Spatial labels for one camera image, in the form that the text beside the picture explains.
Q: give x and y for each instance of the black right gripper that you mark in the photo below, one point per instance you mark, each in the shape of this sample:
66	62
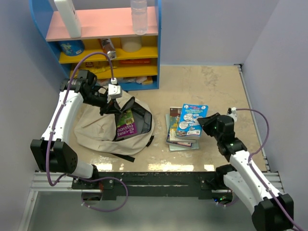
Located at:
206	122

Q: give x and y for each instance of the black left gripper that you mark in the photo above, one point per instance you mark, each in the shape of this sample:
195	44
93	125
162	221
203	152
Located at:
112	107

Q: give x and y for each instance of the blue cartoon paperback book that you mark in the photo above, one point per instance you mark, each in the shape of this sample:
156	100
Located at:
188	125

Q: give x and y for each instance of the purple treehouse book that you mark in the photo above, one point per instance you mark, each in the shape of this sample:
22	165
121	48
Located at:
126	126

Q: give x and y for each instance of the beige student backpack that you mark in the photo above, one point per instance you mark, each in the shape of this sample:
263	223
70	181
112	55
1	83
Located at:
99	132

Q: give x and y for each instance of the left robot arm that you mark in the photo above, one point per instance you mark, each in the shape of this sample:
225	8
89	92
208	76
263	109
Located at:
52	152

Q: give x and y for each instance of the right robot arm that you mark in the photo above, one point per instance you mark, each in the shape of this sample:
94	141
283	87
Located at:
270	209

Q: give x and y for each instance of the pale blue hardcover book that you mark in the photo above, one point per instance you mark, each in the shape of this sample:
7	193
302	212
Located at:
178	146

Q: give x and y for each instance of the dark blue cover book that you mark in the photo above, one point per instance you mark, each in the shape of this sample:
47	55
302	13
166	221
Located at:
168	142

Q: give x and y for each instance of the yellow snack packet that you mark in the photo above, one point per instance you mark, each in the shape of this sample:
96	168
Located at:
98	69

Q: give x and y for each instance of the orange flat box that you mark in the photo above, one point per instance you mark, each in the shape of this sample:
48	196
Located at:
135	61

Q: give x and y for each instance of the brown silver snack packet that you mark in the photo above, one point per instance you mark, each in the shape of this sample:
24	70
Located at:
108	48

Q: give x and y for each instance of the colourful wooden shelf unit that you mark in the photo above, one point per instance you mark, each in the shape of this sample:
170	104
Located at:
113	23

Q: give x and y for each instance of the white round container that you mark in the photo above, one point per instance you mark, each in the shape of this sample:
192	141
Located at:
131	44

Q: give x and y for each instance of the blue snack cup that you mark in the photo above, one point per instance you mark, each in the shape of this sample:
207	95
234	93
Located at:
72	47

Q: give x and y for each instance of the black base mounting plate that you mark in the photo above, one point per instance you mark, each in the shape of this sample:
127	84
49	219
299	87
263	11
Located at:
203	185

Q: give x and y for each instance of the clear plastic water bottle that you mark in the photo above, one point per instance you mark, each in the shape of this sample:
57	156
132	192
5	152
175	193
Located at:
139	16

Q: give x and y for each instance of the white rectangular bottle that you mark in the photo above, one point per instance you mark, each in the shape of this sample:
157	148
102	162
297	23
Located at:
69	17

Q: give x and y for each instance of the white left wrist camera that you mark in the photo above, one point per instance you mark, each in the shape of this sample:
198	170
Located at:
114	91

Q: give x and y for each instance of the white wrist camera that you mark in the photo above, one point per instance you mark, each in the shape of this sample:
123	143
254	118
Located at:
232	112
114	91

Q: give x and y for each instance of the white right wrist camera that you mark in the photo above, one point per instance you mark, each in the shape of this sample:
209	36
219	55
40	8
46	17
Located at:
232	112

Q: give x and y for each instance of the aluminium rail frame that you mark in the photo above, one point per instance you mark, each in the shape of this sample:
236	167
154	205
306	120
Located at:
61	208

